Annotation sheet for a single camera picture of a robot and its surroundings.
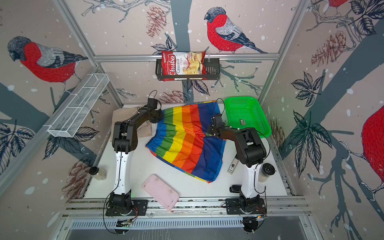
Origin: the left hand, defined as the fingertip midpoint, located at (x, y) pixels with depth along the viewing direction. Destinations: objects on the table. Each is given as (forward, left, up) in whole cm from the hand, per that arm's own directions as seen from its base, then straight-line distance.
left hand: (162, 116), depth 110 cm
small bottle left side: (-44, +27, +5) cm, 52 cm away
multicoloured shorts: (-21, -15, +1) cm, 26 cm away
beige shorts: (+1, +32, 0) cm, 32 cm away
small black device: (-51, -46, -1) cm, 68 cm away
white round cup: (-45, -61, +9) cm, 76 cm away
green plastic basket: (+5, -65, -2) cm, 65 cm away
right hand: (-12, -34, -2) cm, 36 cm away
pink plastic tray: (-52, -6, 0) cm, 52 cm away
